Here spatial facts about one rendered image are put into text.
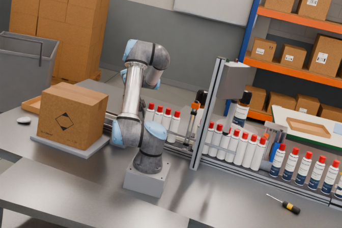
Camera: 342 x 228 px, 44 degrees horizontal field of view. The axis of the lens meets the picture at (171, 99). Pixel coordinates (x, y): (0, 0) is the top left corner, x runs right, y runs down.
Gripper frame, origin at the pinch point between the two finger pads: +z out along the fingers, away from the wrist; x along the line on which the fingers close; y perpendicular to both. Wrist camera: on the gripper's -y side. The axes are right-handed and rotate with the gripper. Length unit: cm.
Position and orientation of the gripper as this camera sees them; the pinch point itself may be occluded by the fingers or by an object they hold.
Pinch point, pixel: (141, 123)
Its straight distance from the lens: 265.8
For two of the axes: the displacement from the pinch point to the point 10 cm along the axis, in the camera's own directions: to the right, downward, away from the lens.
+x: -9.1, 2.2, 3.5
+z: 2.8, 9.5, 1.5
